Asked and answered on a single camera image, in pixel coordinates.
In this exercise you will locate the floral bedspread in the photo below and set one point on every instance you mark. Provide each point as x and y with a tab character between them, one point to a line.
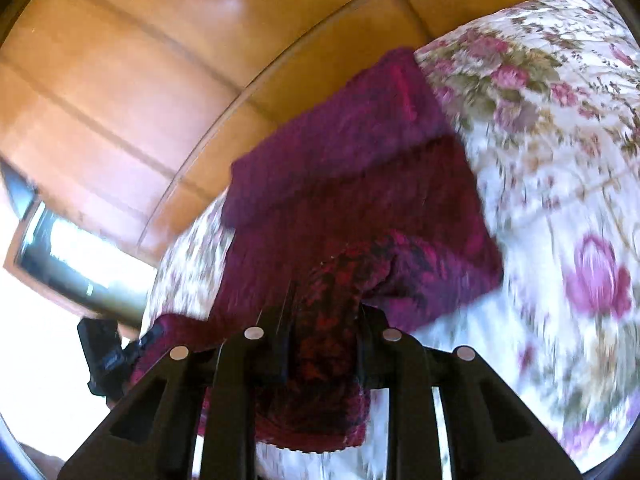
560	170

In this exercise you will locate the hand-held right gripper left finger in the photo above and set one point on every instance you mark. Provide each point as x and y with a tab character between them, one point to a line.
272	350

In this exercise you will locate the window with wooden frame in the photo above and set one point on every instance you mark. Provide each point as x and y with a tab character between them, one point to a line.
65	250

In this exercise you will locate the burgundy patterned knit sweater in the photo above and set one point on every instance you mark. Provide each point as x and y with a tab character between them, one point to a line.
360	185

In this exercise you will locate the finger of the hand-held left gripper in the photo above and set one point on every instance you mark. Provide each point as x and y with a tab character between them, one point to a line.
147	342

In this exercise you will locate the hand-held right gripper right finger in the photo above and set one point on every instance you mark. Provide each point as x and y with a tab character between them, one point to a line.
370	350

